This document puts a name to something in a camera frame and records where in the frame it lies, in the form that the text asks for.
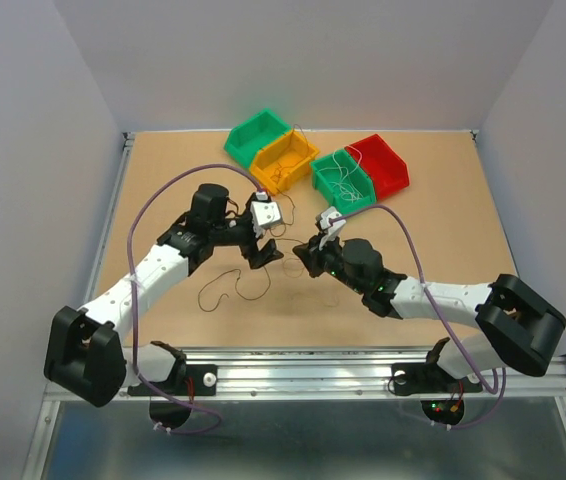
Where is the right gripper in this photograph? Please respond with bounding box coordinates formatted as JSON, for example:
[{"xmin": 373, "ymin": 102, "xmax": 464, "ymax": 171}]
[{"xmin": 292, "ymin": 230, "xmax": 366, "ymax": 295}]

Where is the red wire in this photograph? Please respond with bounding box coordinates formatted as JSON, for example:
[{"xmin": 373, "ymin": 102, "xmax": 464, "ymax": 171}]
[{"xmin": 270, "ymin": 124, "xmax": 314, "ymax": 184}]

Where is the white wire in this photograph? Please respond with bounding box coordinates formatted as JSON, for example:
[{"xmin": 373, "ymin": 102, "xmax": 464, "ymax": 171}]
[{"xmin": 320, "ymin": 147, "xmax": 367, "ymax": 206}]

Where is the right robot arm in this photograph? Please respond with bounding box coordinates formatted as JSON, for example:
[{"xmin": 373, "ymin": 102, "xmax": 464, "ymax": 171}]
[{"xmin": 293, "ymin": 235, "xmax": 566, "ymax": 390}]

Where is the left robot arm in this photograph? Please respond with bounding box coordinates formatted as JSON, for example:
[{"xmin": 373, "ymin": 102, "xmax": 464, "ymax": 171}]
[{"xmin": 43, "ymin": 183, "xmax": 283, "ymax": 407}]

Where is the near green bin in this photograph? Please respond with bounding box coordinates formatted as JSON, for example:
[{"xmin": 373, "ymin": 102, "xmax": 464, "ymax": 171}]
[{"xmin": 310, "ymin": 149, "xmax": 377, "ymax": 214}]

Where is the green bin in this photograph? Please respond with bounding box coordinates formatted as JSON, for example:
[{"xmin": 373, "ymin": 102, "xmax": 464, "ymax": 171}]
[
  {"xmin": 310, "ymin": 149, "xmax": 377, "ymax": 214},
  {"xmin": 224, "ymin": 109, "xmax": 292, "ymax": 170}
]

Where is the yellow bin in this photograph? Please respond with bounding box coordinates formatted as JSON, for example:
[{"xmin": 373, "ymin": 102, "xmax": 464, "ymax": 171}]
[{"xmin": 249, "ymin": 129, "xmax": 319, "ymax": 195}]

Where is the far green bin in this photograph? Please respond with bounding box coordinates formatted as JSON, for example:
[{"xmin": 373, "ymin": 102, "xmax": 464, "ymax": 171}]
[{"xmin": 224, "ymin": 109, "xmax": 292, "ymax": 170}]

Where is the red bin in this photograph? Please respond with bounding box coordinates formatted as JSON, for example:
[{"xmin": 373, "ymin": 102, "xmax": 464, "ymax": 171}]
[{"xmin": 345, "ymin": 134, "xmax": 410, "ymax": 201}]

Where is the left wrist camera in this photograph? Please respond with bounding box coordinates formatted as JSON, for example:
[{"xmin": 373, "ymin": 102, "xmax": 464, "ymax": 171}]
[{"xmin": 250, "ymin": 200, "xmax": 283, "ymax": 238}]

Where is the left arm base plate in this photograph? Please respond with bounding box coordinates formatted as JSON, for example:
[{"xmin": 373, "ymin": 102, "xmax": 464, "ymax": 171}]
[{"xmin": 152, "ymin": 364, "xmax": 218, "ymax": 397}]

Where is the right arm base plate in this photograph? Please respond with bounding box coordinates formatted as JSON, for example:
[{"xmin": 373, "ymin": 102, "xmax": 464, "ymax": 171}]
[{"xmin": 387, "ymin": 363, "xmax": 483, "ymax": 396}]

